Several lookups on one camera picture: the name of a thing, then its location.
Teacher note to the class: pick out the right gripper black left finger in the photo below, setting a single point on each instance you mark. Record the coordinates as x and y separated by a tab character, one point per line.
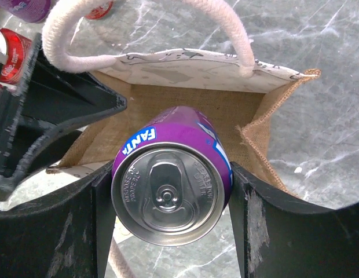
66	233

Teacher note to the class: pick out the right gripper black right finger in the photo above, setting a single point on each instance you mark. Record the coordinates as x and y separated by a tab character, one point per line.
278	235

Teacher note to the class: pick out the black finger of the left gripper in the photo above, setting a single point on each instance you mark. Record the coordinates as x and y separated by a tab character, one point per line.
41	118

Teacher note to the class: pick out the purple fanta can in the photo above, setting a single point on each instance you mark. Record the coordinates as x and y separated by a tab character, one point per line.
172	179
31	11

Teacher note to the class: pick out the red cola can middle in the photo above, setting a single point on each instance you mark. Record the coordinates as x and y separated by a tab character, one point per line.
15	47

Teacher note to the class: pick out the red cola can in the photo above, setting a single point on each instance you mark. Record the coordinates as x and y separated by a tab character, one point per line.
15	47
100	11

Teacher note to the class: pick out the red cola can back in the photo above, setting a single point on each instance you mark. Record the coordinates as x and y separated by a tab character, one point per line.
100	11

